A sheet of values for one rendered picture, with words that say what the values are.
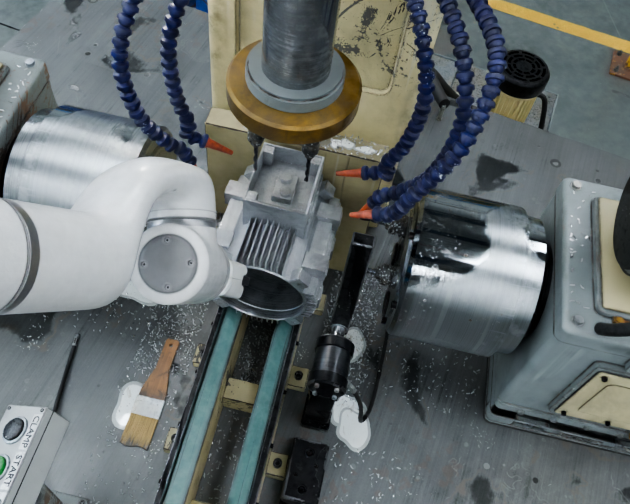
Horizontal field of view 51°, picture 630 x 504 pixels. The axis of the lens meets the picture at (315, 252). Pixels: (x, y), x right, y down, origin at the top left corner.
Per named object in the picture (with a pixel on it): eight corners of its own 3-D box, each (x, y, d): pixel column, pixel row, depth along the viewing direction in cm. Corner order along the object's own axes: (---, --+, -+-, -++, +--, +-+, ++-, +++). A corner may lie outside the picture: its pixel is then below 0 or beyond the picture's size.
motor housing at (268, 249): (237, 217, 125) (236, 149, 109) (335, 242, 124) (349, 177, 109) (203, 308, 114) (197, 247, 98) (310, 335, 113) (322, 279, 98)
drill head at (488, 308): (354, 230, 127) (376, 140, 106) (566, 278, 126) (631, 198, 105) (328, 346, 113) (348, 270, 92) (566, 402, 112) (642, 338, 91)
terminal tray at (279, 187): (260, 170, 112) (262, 141, 106) (322, 185, 112) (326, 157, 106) (240, 226, 106) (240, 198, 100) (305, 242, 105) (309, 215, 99)
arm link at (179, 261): (157, 228, 81) (158, 304, 80) (125, 215, 68) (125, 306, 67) (226, 226, 81) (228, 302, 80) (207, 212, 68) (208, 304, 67)
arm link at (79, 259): (-58, 112, 52) (166, 174, 81) (-60, 316, 51) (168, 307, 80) (29, 96, 49) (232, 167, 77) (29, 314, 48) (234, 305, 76)
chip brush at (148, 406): (160, 337, 124) (160, 335, 123) (186, 344, 123) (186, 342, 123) (118, 444, 112) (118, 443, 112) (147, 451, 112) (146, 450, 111)
